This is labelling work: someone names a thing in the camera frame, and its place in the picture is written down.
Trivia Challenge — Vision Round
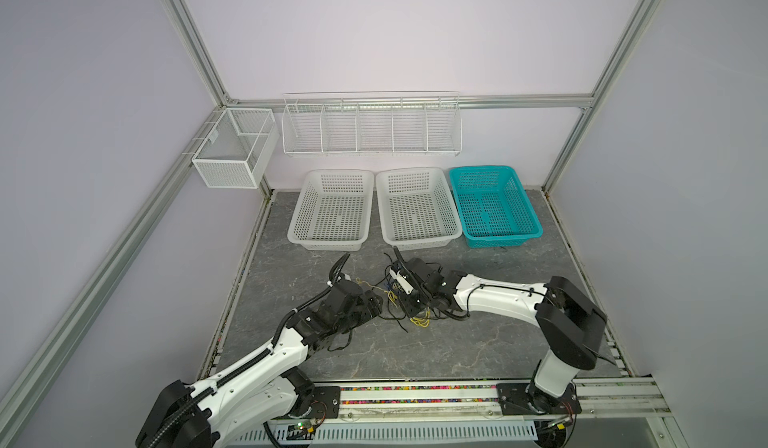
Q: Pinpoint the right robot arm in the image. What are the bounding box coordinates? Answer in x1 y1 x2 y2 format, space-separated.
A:
386 258 608 417

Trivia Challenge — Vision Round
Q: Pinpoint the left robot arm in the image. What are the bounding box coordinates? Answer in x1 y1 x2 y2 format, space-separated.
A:
135 255 383 447

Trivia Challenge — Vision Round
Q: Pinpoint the middle white plastic basket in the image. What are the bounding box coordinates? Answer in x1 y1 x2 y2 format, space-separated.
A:
375 167 462 251

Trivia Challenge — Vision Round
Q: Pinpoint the white plastic basket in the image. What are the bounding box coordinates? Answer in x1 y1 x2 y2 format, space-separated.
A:
375 167 462 251
287 169 375 252

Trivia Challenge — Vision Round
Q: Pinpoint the left white plastic basket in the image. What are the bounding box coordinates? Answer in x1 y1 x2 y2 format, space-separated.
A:
287 169 375 252

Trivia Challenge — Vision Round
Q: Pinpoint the teal plastic basket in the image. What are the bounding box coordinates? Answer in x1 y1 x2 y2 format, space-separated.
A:
449 165 543 249

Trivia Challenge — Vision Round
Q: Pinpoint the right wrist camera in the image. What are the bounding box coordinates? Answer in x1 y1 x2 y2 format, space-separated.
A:
388 268 414 295

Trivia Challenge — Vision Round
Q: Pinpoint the white wire wall rack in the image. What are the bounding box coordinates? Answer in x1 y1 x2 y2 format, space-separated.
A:
282 91 463 156

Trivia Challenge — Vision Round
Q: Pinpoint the white mesh wall box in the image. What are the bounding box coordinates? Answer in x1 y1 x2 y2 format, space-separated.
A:
192 108 279 189

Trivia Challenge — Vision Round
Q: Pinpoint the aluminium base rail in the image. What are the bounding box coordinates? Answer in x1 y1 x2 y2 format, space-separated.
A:
158 378 682 448

